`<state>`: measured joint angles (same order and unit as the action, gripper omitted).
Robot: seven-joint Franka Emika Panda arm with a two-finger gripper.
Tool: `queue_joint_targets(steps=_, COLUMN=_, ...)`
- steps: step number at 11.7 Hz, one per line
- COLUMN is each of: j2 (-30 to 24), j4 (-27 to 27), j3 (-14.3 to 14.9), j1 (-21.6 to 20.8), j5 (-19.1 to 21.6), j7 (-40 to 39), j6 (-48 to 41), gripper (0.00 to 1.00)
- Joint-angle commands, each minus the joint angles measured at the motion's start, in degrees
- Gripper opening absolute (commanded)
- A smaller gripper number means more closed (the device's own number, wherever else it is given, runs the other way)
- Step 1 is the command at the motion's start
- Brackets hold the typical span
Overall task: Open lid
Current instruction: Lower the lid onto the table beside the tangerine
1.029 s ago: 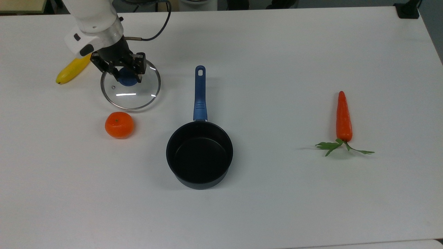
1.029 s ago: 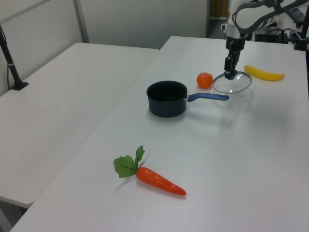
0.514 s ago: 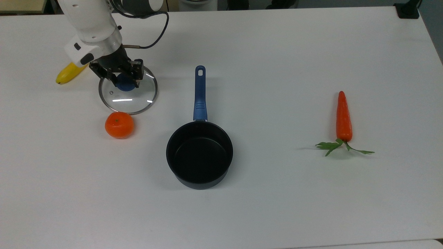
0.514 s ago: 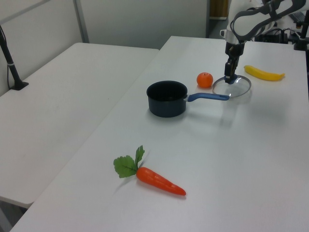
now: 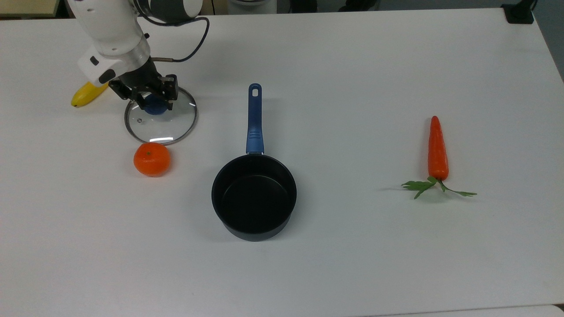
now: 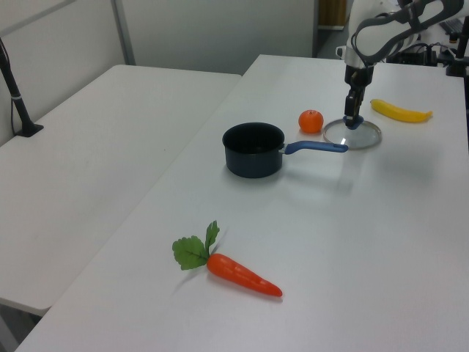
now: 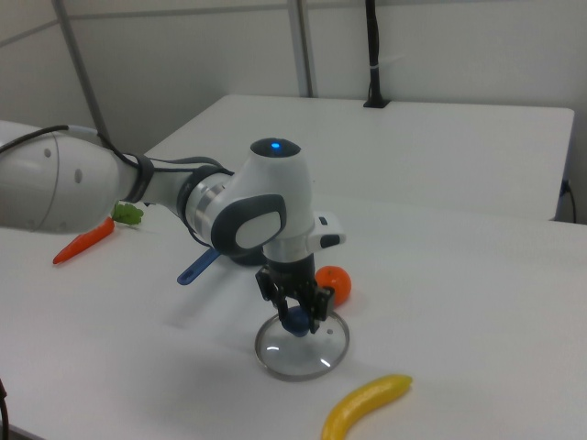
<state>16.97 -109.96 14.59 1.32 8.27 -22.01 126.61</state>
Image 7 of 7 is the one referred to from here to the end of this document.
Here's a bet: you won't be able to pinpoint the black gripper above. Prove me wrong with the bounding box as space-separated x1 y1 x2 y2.
255 255 337 336

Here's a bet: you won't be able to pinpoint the glass lid blue knob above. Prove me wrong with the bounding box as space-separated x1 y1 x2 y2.
254 306 350 382

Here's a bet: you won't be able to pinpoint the orange toy mandarin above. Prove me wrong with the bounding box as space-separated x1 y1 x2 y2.
314 265 353 308

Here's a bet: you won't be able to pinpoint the yellow toy banana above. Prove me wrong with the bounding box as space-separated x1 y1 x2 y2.
319 374 414 440

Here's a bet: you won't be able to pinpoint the orange toy carrot green leaves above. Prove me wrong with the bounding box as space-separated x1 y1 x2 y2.
52 201 146 266

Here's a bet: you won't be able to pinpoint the dark blue saucepan blue handle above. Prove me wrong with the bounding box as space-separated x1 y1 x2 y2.
176 247 267 286

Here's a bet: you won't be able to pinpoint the dark cable along arm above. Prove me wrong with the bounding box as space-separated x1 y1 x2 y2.
0 124 238 247

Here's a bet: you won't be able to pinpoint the grey partition post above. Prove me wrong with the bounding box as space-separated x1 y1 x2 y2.
51 0 112 143
287 0 318 98

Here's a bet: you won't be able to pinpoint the black camera pole with base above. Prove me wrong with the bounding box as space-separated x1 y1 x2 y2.
363 0 391 109

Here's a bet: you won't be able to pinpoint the black cable at table side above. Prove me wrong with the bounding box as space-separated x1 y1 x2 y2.
560 179 578 225

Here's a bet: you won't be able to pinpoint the dark cable at table edge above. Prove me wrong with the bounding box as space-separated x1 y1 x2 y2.
0 378 12 430

